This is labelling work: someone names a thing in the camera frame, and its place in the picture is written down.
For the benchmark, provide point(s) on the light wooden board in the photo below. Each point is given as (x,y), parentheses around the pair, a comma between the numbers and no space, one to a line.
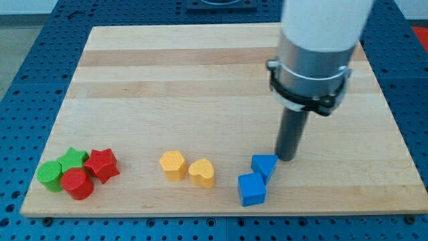
(204,90)

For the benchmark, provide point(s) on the red star block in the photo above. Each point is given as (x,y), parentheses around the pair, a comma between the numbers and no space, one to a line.
(102,165)

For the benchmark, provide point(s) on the red cylinder block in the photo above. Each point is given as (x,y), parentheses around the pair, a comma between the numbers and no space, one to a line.
(77,183)

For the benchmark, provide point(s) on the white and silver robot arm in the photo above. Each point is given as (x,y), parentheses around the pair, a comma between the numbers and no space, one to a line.
(310,71)

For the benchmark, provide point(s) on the yellow heart block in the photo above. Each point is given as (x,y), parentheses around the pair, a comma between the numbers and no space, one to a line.
(202,173)

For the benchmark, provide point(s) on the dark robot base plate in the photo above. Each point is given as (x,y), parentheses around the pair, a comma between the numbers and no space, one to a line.
(193,6)

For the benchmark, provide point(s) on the blue triangle block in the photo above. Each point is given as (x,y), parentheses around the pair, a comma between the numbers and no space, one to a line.
(264,165)

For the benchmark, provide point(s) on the red object at edge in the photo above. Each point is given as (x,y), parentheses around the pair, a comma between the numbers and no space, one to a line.
(422,35)

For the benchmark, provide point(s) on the green cylinder block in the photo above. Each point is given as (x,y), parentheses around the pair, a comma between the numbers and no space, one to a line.
(49,175)

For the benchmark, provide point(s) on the yellow hexagon block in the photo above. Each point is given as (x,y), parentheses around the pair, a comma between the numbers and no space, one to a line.
(174,165)

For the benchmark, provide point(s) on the green star block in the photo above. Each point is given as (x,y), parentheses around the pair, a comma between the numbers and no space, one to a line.
(72,159)

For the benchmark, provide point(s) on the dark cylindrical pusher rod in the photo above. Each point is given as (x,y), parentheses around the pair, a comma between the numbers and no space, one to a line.
(290,132)

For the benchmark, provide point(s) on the blue cube block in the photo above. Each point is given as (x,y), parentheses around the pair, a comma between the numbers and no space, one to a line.
(251,189)

